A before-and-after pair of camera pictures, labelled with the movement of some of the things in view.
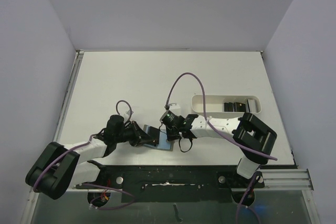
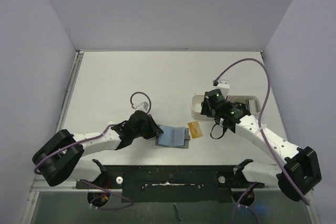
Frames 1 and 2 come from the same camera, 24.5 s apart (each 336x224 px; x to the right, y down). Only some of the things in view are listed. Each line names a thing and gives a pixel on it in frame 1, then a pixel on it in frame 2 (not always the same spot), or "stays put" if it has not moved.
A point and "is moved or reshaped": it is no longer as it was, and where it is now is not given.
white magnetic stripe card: [252, 106] stays put
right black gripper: [171, 131] → [206, 106]
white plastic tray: [227, 104] stays put
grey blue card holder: [164, 144] is moved or reshaped
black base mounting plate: [174, 183] stays put
